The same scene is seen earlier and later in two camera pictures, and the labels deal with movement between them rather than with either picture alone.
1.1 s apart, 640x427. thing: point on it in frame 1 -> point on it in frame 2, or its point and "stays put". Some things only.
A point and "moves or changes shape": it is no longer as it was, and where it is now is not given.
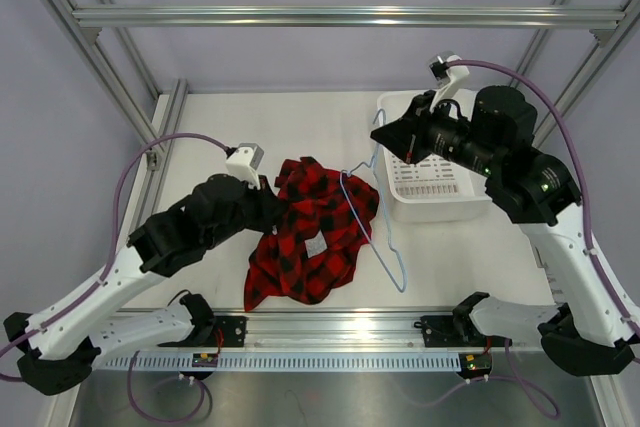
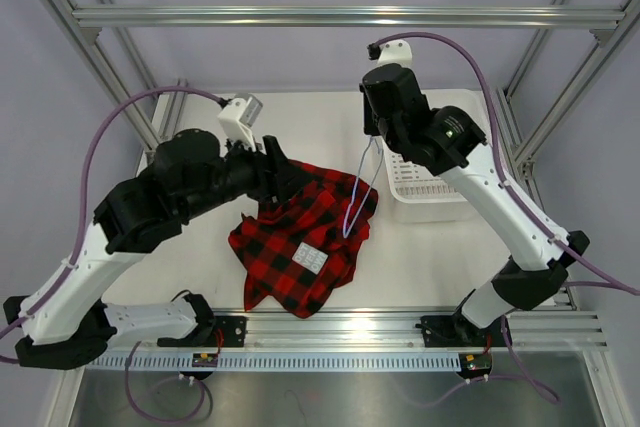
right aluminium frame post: [628, 10] stays put
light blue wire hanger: [366, 226] -> [348, 209]
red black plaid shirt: [316, 250] moves or changes shape
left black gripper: [271, 208] -> [277, 175]
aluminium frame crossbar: [502, 17] stays put
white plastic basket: [432, 189] stays put
